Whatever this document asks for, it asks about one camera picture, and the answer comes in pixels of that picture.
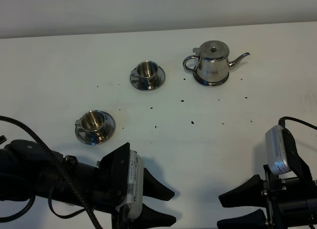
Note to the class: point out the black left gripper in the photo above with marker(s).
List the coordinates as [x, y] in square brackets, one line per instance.
[113, 176]

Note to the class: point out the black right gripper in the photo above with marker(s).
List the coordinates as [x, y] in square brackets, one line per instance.
[289, 203]

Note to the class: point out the stainless steel teapot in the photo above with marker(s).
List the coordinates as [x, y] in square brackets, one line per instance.
[210, 61]

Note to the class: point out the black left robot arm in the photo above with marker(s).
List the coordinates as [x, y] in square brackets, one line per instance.
[26, 171]

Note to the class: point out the near stainless steel teacup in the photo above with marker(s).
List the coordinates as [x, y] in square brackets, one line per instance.
[93, 123]

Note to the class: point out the stainless steel teacup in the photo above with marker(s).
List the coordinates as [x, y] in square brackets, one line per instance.
[93, 123]
[145, 72]

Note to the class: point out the round steel teapot saucer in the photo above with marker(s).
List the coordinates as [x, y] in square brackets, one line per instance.
[209, 84]

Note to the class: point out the far stainless steel teacup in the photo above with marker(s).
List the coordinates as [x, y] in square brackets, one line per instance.
[145, 72]

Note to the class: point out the near steel saucer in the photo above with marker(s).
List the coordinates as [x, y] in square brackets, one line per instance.
[101, 138]

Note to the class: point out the far steel saucer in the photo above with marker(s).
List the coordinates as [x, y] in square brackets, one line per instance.
[144, 84]

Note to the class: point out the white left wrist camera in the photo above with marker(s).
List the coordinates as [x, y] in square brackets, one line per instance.
[135, 181]

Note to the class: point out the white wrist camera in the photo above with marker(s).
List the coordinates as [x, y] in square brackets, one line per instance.
[135, 181]
[276, 153]

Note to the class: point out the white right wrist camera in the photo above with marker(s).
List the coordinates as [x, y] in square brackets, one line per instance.
[276, 153]

